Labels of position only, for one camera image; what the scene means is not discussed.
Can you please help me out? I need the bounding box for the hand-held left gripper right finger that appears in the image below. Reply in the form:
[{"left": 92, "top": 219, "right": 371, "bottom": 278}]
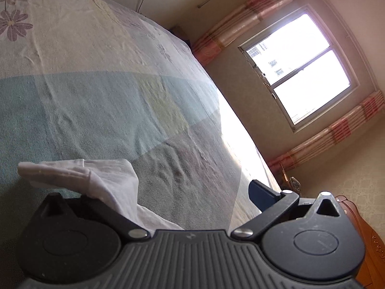
[{"left": 230, "top": 179, "right": 349, "bottom": 243}]

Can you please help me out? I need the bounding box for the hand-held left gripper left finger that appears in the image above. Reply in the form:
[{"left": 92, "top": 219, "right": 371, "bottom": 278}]
[{"left": 39, "top": 192, "right": 150, "bottom": 243}]

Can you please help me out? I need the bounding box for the white printed t-shirt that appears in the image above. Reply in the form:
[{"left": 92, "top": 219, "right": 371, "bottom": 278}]
[{"left": 17, "top": 158, "right": 185, "bottom": 231}]

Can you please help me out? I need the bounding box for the wooden nightstand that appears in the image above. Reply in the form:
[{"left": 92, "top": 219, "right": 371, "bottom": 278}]
[{"left": 334, "top": 194, "right": 385, "bottom": 289}]

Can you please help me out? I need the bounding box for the window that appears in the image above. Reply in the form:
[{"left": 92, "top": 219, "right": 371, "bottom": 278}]
[{"left": 238, "top": 4, "right": 360, "bottom": 131}]

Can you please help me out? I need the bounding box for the patterned pastel bed sheet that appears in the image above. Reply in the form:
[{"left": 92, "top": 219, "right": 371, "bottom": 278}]
[{"left": 0, "top": 0, "right": 283, "bottom": 289}]

